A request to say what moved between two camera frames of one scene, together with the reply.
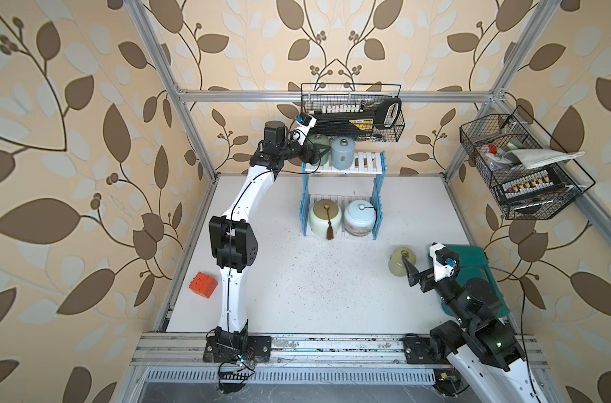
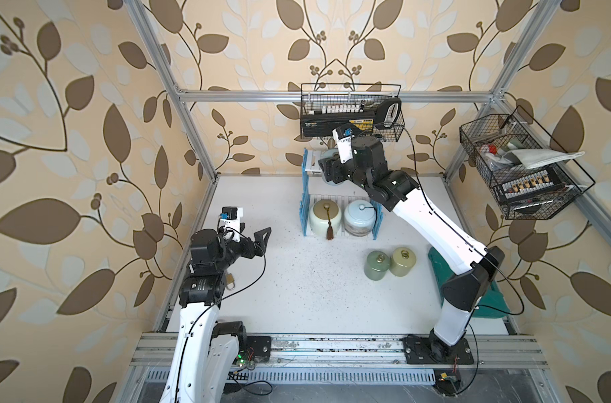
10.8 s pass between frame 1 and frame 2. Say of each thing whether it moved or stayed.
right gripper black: moved
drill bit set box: stayed
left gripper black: moved
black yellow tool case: stayed
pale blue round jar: stayed
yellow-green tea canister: stayed
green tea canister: moved
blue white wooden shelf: stayed
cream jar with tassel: stayed
